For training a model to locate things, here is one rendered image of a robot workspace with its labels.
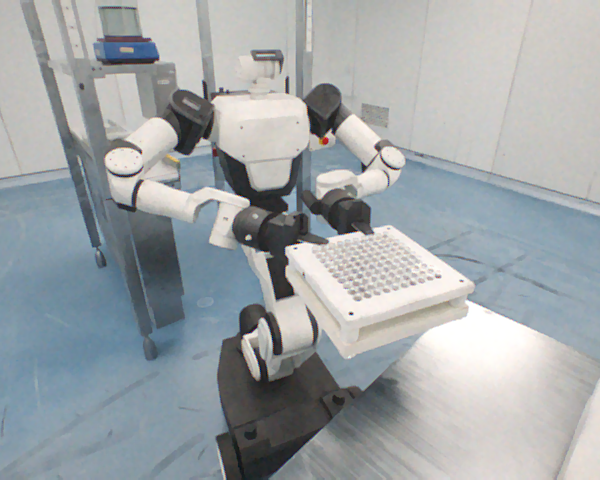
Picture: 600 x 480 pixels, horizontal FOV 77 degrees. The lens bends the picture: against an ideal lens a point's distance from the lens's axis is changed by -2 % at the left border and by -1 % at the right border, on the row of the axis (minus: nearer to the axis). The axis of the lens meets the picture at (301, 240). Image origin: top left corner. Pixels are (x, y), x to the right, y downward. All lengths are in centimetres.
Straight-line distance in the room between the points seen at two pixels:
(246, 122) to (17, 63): 418
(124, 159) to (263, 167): 40
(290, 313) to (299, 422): 48
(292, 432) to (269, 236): 90
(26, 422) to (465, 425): 180
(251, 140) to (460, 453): 86
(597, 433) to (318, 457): 38
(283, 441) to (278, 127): 105
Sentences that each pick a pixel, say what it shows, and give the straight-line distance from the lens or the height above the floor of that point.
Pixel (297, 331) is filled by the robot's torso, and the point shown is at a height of 62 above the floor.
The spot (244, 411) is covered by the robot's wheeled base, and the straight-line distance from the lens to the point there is 162.
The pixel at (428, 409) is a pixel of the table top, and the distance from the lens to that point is 73.
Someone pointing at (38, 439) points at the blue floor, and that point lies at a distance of 204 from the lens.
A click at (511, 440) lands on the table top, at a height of 89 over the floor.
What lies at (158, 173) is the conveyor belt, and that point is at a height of 91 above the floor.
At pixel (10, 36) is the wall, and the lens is 511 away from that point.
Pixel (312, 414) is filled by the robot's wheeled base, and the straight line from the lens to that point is 157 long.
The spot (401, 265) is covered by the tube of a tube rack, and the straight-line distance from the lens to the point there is 70.
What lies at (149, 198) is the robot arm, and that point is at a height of 112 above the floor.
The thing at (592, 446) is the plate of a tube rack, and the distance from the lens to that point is 69.
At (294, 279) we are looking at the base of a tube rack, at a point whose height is 103.
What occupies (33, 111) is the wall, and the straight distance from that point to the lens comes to 515.
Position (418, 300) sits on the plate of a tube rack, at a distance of 63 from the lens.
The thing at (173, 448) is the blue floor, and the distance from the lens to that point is 179.
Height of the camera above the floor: 144
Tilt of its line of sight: 28 degrees down
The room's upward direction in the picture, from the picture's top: straight up
